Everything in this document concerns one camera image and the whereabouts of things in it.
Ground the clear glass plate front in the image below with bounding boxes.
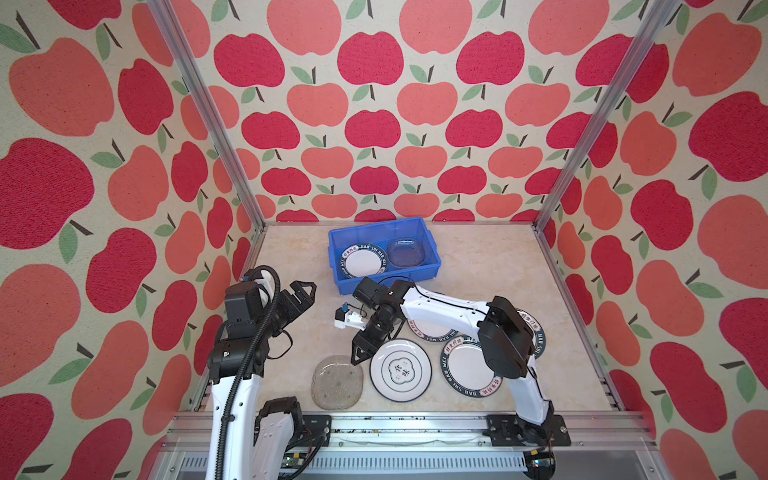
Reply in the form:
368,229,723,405
311,355,364,411

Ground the clear glass plate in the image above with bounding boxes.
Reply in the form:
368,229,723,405
387,238,426,269
311,355,364,411

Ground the green rim plate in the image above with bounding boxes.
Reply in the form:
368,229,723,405
340,243,388,278
440,335,503,398
408,320,458,343
518,310,547,359

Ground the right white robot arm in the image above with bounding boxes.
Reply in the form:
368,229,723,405
351,277,559,445

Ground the blue plastic bin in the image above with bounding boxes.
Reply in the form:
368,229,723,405
328,218,442,295

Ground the white plate clover pattern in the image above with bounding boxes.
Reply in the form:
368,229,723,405
369,339,432,403

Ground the green rim plate front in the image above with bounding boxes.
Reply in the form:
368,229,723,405
440,335,503,398

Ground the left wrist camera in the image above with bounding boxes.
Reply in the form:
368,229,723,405
240,269,260,288

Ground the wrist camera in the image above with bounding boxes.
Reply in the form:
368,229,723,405
240,269,260,288
334,303,367,330

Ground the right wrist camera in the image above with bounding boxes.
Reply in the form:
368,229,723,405
334,303,367,330

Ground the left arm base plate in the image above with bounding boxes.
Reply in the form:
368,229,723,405
287,415,333,450

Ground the aluminium front rail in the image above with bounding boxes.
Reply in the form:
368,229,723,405
149,410,670,480

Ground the left aluminium frame post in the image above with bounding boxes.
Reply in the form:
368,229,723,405
148,0,266,234

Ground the aluminium frame post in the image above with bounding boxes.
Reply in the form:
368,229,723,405
148,0,266,234
533,0,682,234

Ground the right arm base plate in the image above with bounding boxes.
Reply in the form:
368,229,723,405
483,415,572,447

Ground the right aluminium frame post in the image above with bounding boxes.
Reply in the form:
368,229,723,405
533,0,682,234

